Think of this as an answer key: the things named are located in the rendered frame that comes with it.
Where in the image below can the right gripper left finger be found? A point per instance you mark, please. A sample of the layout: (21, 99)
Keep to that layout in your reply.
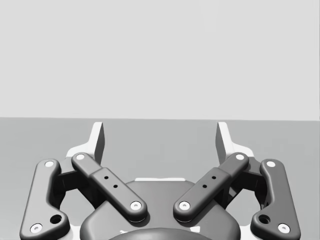
(82, 175)

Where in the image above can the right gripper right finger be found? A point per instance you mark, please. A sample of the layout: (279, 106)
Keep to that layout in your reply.
(237, 175)

